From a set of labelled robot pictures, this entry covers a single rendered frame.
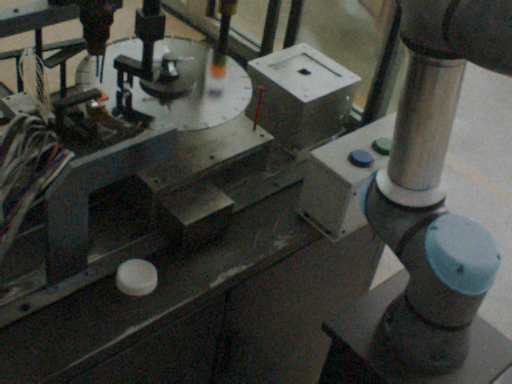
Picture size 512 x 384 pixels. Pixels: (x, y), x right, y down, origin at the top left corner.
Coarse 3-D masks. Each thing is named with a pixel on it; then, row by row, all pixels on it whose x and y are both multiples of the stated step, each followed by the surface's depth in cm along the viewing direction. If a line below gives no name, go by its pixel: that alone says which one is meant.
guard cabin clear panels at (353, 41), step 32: (256, 0) 184; (288, 0) 175; (320, 0) 167; (352, 0) 160; (384, 0) 153; (256, 32) 188; (320, 32) 170; (352, 32) 163; (384, 32) 156; (352, 64) 166
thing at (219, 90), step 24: (120, 48) 149; (192, 48) 153; (216, 72) 146; (240, 72) 147; (120, 96) 136; (144, 96) 136; (192, 96) 138; (216, 96) 139; (240, 96) 140; (120, 120) 130; (144, 120) 130; (168, 120) 131; (192, 120) 132; (216, 120) 133
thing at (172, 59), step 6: (168, 48) 142; (168, 54) 139; (174, 54) 139; (156, 60) 138; (162, 60) 138; (168, 60) 138; (174, 60) 138; (180, 60) 139; (186, 60) 139; (192, 60) 140; (162, 66) 139; (168, 66) 138; (174, 66) 139; (168, 72) 139; (174, 72) 135
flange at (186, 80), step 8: (160, 64) 141; (160, 72) 139; (176, 72) 140; (184, 72) 143; (192, 72) 143; (144, 80) 139; (160, 80) 139; (168, 80) 139; (176, 80) 140; (184, 80) 140; (192, 80) 141; (152, 88) 137; (160, 88) 137; (168, 88) 138; (176, 88) 138; (184, 88) 138; (192, 88) 140; (168, 96) 137
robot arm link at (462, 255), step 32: (416, 224) 116; (448, 224) 113; (480, 224) 114; (416, 256) 114; (448, 256) 108; (480, 256) 109; (416, 288) 115; (448, 288) 110; (480, 288) 109; (448, 320) 113
